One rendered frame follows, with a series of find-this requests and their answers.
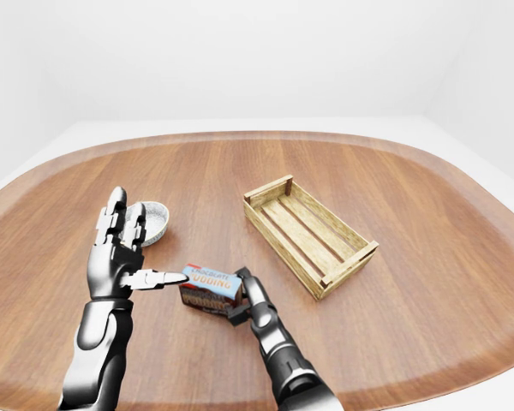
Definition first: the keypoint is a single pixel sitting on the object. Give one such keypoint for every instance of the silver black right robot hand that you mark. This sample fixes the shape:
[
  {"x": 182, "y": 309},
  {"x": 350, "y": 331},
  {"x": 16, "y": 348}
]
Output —
[{"x": 253, "y": 295}]

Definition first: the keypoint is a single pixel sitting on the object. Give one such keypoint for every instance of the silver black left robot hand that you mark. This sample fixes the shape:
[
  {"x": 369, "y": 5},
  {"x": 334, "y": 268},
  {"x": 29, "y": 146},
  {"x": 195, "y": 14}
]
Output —
[{"x": 105, "y": 267}]

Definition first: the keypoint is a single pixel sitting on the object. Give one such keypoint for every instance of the chocolate pudding box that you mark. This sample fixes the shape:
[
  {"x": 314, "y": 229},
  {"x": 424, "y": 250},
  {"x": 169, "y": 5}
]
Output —
[{"x": 210, "y": 290}]

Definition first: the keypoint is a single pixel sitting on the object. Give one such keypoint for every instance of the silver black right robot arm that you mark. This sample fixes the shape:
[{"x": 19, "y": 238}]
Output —
[{"x": 289, "y": 368}]

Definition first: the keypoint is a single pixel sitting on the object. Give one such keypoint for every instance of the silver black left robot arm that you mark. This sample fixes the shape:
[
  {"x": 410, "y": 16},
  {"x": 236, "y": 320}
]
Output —
[{"x": 97, "y": 351}]

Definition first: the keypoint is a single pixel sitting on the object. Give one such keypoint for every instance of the wooden slat tray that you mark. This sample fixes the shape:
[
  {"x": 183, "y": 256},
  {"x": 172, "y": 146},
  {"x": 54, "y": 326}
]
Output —
[{"x": 308, "y": 240}]

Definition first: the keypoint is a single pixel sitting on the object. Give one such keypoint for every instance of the patterned white bowl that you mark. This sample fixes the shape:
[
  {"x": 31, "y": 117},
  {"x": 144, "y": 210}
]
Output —
[{"x": 156, "y": 222}]

